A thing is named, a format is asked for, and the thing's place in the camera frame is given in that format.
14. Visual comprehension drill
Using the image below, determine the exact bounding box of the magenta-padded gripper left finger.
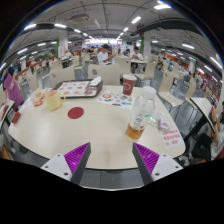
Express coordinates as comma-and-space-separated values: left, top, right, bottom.
40, 142, 92, 186

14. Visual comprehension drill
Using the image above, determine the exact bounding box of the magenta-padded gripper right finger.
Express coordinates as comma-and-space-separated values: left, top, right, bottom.
131, 142, 183, 186

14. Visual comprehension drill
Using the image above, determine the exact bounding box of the clear plastic tea bottle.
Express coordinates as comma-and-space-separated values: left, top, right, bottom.
125, 85, 158, 140

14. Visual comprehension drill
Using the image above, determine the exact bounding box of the white table notice sticker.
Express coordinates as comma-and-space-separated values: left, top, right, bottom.
160, 128, 185, 149

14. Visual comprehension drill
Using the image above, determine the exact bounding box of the clear plastic wrapper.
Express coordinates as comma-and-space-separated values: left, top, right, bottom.
148, 112, 171, 132

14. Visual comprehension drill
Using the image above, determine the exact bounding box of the flat round red coaster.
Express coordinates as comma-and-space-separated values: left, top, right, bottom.
67, 106, 85, 120

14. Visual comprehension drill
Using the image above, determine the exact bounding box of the person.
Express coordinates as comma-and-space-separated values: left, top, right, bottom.
2, 65, 25, 111
199, 101, 224, 161
63, 49, 74, 61
130, 46, 145, 74
97, 43, 116, 65

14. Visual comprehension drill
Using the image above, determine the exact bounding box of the yellow mug pink inside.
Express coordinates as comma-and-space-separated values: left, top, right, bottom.
45, 89, 67, 112

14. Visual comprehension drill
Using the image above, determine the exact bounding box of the red flat packet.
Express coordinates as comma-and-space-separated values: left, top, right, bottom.
11, 111, 22, 125

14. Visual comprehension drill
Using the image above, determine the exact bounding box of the white canteen table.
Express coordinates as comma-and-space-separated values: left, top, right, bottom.
189, 97, 216, 133
0, 99, 15, 129

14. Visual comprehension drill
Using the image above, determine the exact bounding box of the clear bag with food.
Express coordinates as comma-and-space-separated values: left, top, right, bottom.
30, 87, 51, 104

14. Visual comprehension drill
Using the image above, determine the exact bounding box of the group of beige chairs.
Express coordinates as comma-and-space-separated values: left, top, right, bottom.
19, 53, 206, 113

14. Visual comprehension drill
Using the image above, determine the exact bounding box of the printed paper flyer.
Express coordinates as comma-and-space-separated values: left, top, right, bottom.
96, 90, 136, 111

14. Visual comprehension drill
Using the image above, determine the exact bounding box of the dark brown food tray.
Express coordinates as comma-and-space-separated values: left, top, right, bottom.
53, 79, 104, 99

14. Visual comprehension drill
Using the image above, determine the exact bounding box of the red paper cup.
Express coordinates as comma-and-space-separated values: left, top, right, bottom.
121, 73, 138, 97

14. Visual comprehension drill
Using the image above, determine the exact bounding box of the beige wooden chair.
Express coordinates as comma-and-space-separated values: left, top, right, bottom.
49, 68, 76, 88
87, 63, 121, 86

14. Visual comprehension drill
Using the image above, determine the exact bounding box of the crumpled white napkin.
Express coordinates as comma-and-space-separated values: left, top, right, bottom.
89, 75, 103, 87

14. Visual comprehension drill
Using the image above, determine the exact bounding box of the ceiling air conditioner unit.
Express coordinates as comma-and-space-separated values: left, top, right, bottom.
69, 13, 90, 24

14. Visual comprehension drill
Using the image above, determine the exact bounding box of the group of ceiling lights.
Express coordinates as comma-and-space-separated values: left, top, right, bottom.
0, 3, 223, 69

